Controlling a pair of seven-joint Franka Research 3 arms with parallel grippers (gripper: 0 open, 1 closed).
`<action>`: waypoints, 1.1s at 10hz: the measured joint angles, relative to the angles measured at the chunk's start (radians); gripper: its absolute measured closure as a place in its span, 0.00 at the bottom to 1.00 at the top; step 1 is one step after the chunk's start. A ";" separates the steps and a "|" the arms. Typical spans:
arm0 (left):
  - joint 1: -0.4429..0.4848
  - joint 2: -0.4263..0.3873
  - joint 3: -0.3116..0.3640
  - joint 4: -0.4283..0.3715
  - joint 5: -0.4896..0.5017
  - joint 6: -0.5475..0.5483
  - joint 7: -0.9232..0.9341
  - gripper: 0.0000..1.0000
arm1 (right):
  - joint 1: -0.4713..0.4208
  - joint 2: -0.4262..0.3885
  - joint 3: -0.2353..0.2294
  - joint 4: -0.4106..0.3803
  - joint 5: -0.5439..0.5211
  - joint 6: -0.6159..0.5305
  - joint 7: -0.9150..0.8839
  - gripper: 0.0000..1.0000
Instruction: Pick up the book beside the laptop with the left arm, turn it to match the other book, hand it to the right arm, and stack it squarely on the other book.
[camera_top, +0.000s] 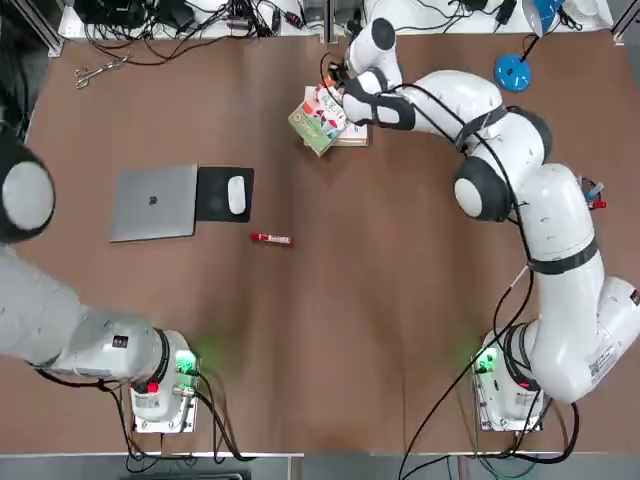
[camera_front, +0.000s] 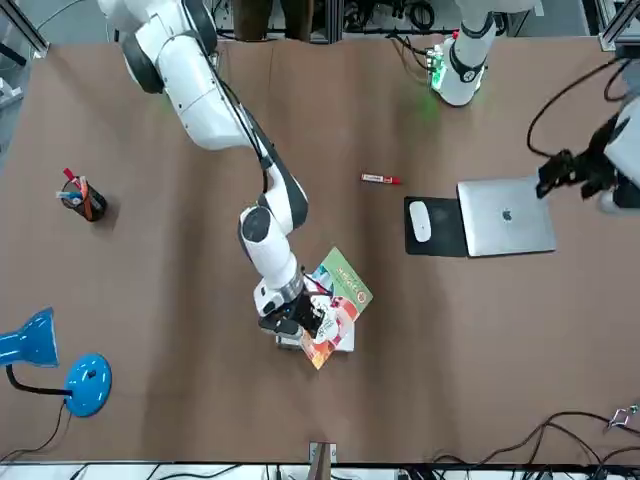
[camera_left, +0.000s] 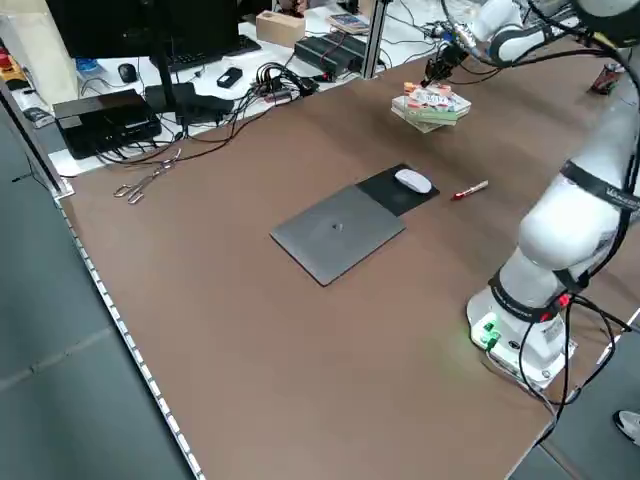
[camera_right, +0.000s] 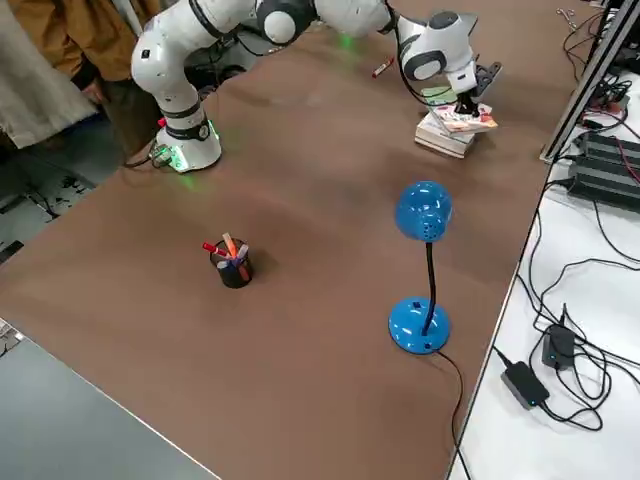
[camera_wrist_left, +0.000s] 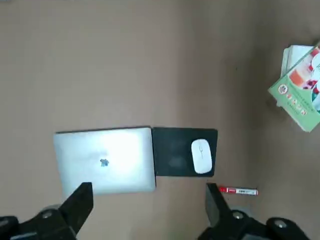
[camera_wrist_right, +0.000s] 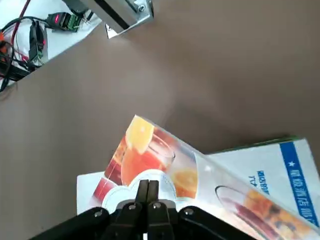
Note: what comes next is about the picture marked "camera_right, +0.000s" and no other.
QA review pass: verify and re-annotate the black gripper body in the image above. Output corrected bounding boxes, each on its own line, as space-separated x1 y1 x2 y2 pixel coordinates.
467 61 503 98

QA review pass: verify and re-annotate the colourful fruit drink book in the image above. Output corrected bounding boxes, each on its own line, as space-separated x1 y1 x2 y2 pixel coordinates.
421 84 500 136

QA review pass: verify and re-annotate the white book with blue band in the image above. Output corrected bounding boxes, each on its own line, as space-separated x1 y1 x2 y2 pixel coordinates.
413 110 477 161

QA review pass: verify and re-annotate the blue desk lamp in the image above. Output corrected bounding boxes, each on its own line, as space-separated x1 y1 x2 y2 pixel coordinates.
387 180 456 357

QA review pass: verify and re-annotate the black power supply unit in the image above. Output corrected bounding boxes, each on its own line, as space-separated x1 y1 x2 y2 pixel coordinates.
581 130 640 170
568 158 640 212

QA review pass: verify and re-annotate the black power adapter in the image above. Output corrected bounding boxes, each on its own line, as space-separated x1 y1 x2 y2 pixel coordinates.
541 323 577 372
500 361 551 411

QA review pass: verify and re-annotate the black mesh pen holder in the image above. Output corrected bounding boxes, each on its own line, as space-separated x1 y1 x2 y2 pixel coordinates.
209 247 255 291

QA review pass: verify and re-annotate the person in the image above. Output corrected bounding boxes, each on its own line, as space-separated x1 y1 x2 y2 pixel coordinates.
12 0 169 156

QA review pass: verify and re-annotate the white fabric cover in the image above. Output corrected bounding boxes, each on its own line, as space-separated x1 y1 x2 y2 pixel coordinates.
0 0 99 150

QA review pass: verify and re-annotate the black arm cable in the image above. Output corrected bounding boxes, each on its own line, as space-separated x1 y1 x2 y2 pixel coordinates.
382 0 432 107

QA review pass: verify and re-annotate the aluminium frame post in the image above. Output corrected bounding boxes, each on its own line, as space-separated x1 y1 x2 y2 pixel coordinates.
538 0 640 162

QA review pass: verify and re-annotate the black lamp cable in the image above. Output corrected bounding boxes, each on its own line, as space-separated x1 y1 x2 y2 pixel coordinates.
430 348 475 480

